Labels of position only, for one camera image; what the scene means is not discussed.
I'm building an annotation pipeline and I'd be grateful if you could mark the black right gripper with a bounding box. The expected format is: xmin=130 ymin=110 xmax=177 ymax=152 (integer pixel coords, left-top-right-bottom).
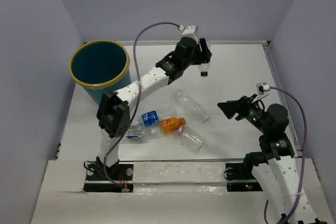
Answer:
xmin=216 ymin=93 xmax=269 ymax=133

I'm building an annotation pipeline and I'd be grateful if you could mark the long clear ribbed bottle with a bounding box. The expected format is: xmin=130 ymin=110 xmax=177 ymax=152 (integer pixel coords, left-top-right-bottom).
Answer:
xmin=173 ymin=89 xmax=210 ymax=124

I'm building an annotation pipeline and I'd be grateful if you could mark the small Pepsi labelled bottle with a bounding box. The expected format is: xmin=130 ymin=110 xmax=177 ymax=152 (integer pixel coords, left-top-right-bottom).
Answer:
xmin=198 ymin=62 xmax=211 ymax=77

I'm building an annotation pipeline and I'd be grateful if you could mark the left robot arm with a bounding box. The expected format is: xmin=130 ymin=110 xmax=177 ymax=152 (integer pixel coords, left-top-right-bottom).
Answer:
xmin=97 ymin=37 xmax=212 ymax=179

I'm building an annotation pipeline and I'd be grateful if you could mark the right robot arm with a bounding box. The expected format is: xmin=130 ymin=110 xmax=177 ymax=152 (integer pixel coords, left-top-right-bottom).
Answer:
xmin=217 ymin=94 xmax=321 ymax=223

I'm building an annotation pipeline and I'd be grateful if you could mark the teal bin yellow rim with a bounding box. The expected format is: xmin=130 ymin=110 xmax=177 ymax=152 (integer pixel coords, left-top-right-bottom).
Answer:
xmin=69 ymin=40 xmax=132 ymax=104

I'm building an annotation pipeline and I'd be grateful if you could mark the clear wide-mouth plastic jar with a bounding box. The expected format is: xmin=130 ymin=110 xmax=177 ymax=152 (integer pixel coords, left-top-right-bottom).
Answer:
xmin=177 ymin=126 xmax=204 ymax=153

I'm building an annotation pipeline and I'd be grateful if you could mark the orange juice bottle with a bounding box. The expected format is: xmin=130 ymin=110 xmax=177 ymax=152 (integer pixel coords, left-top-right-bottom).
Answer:
xmin=160 ymin=118 xmax=186 ymax=134

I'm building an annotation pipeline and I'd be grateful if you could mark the clear bottle blue label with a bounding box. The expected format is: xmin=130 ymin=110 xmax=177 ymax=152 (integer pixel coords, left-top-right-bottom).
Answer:
xmin=137 ymin=105 xmax=177 ymax=127

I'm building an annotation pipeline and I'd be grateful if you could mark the white foam front board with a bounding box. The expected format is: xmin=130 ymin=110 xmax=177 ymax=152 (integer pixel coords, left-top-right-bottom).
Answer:
xmin=31 ymin=158 xmax=330 ymax=224

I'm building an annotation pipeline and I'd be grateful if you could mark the clear bottle white cap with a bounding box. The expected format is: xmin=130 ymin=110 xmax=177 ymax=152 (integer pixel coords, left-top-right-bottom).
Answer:
xmin=121 ymin=125 xmax=158 ymax=143

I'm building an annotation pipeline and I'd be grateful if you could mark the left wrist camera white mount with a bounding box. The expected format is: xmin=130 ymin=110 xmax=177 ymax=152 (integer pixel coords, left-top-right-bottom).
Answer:
xmin=178 ymin=25 xmax=198 ymax=42

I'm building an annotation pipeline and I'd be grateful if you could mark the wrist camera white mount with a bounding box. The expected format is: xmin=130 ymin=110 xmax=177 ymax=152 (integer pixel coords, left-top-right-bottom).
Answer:
xmin=178 ymin=25 xmax=198 ymax=42
xmin=252 ymin=82 xmax=270 ymax=103

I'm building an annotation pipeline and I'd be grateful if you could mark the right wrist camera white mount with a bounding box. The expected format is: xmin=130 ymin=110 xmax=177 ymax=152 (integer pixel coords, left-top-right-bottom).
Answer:
xmin=252 ymin=82 xmax=270 ymax=103

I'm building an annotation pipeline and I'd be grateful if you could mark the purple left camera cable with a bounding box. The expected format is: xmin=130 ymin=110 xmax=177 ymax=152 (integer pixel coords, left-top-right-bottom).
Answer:
xmin=103 ymin=22 xmax=184 ymax=189

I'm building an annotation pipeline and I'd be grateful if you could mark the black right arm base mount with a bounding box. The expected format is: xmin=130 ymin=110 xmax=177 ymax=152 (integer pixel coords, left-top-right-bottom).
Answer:
xmin=223 ymin=163 xmax=262 ymax=193

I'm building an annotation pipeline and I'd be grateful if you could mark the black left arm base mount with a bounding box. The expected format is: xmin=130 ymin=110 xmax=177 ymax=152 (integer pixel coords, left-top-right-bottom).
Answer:
xmin=83 ymin=159 xmax=134 ymax=193

